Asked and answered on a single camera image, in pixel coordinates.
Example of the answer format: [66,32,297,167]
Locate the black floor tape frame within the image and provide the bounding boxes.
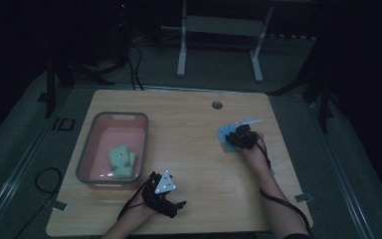
[52,117,77,131]

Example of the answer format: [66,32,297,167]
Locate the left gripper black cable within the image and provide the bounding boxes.
[116,174,154,221]

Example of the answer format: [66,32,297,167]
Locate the green fleece glove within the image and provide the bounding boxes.
[125,151,139,177]

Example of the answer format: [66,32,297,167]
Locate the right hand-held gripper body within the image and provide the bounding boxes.
[227,117,264,150]

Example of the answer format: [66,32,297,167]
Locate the person's right hand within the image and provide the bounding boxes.
[238,131,271,166]

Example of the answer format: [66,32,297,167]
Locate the person's left hand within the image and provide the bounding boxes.
[125,193,158,221]

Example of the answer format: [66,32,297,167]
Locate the white table frame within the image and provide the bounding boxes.
[175,0,275,84]

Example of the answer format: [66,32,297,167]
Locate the black stand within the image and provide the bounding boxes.
[268,39,337,134]
[44,54,115,120]

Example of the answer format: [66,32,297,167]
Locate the black hanging cables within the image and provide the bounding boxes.
[125,41,145,92]

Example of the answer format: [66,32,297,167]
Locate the pink bin with grey rim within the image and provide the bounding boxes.
[75,112,150,190]

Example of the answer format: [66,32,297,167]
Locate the green toy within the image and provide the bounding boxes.
[107,144,132,179]

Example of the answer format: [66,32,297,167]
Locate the blue glove with face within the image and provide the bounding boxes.
[216,122,247,154]

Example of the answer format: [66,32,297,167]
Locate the black floor cable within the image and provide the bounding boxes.
[14,166,64,239]

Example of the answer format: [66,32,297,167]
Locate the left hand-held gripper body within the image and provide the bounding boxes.
[141,169,180,219]

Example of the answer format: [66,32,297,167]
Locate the metal floor rail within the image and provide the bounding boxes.
[306,99,379,239]
[0,88,78,233]

